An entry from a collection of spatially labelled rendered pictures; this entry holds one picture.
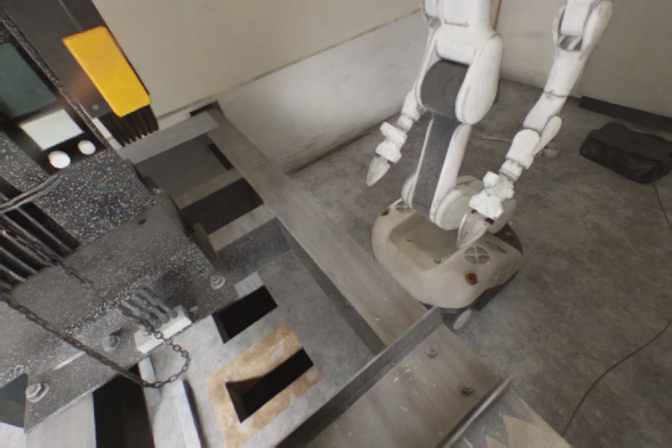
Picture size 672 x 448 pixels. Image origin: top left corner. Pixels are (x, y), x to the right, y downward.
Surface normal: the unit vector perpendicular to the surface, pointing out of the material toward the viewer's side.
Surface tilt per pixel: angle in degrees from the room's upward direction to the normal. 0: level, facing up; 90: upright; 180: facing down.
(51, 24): 90
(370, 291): 0
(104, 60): 90
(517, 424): 0
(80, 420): 0
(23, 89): 90
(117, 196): 90
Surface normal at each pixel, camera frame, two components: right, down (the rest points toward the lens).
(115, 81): 0.70, 0.40
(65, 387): -0.16, -0.72
